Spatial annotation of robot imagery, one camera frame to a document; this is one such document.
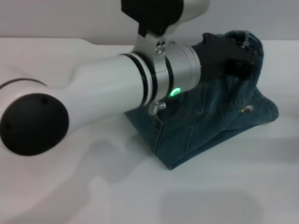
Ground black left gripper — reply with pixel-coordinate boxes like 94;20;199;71
192;32;254;83

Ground blue denim shorts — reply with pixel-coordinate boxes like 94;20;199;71
124;29;280;171

